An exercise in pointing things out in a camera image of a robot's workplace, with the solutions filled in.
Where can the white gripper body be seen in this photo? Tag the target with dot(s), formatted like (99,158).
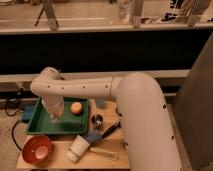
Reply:
(55,114)

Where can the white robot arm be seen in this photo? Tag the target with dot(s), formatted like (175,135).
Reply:
(145,120)

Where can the blue box on floor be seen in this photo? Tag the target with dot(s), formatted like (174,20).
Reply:
(28,112)

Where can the orange fruit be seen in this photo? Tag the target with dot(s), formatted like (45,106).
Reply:
(76,108)

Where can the blue plastic cup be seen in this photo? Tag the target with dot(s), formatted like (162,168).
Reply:
(100,103)

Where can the blue towel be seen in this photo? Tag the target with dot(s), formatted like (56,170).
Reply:
(93,136)

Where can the white paper cup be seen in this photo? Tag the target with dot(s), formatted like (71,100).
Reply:
(77,149)

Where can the small metal cup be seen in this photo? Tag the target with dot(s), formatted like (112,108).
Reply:
(97,121)

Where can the red bowl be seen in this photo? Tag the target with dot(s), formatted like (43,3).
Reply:
(37,149)

